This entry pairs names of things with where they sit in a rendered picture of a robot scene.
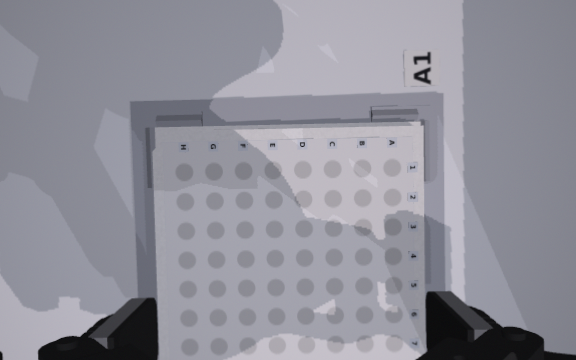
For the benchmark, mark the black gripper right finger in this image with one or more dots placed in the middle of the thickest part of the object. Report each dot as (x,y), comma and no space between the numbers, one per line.
(454,331)

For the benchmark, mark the white multi-well plate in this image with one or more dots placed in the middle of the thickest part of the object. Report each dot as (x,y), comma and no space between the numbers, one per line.
(290,242)

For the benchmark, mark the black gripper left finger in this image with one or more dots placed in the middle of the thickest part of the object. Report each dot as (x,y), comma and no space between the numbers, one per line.
(131,333)

